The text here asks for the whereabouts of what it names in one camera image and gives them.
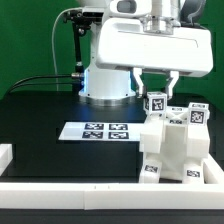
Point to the white tagged cube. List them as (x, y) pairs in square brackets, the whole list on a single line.
[(198, 113), (155, 103)]

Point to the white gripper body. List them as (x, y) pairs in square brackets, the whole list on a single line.
[(122, 44)]

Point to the white front border rail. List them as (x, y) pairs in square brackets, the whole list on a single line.
[(110, 196)]

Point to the white left border rail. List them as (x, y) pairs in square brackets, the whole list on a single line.
[(6, 156)]

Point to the black camera on stand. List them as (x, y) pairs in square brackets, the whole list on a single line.
[(81, 19)]

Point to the white marker sheet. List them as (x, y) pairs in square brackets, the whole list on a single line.
[(98, 131)]

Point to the white chair seat with pegs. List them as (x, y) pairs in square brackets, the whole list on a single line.
[(166, 145)]

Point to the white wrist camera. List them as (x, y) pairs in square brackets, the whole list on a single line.
[(130, 8)]

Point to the white chair back frame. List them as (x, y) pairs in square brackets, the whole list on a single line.
[(197, 138)]

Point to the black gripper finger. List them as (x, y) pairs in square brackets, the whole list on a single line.
[(140, 89), (171, 80)]

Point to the white right border rail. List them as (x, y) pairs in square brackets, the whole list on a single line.
[(213, 173)]

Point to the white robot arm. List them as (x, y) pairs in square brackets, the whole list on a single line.
[(163, 18)]

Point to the white border rail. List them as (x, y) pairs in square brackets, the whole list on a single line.
[(110, 196), (213, 173), (6, 156)]

